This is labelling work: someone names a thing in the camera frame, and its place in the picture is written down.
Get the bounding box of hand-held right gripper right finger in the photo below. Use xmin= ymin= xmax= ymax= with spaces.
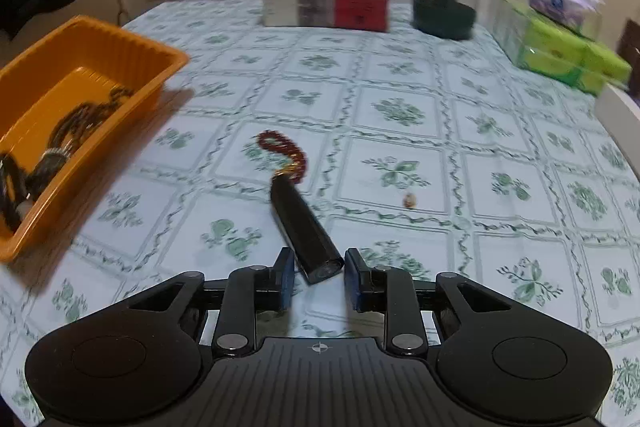
xmin=344 ymin=248 xmax=521 ymax=359

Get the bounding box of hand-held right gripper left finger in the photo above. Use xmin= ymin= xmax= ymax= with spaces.
xmin=117 ymin=247 xmax=296 ymax=359

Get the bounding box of black cylinder case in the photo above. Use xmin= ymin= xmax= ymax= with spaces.
xmin=270 ymin=174 xmax=346 ymax=285

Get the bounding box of dark green bead necklace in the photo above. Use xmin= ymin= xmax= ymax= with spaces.
xmin=47 ymin=87 xmax=136 ymax=158

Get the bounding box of orange plastic tray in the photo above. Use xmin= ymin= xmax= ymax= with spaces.
xmin=0 ymin=16 xmax=191 ymax=264

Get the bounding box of green floral tablecloth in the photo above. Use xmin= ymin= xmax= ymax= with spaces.
xmin=0 ymin=0 xmax=640 ymax=427

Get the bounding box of white grey red box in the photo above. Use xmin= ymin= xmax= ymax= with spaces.
xmin=262 ymin=0 xmax=391 ymax=32

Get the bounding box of green tissue multipack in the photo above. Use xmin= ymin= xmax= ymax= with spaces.
xmin=482 ymin=0 xmax=633 ymax=96

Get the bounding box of purple tissue pack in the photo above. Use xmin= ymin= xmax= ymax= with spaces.
xmin=527 ymin=0 xmax=603 ymax=42

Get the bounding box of dark wooden chair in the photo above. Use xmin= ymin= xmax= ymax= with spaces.
xmin=616 ymin=19 xmax=640 ymax=68

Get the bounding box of red bead bracelet gold charm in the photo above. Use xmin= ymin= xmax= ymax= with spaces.
xmin=256 ymin=130 xmax=308 ymax=185

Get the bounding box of black leather strap wristwatch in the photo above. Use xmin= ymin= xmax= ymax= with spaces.
xmin=0 ymin=152 xmax=32 ymax=233

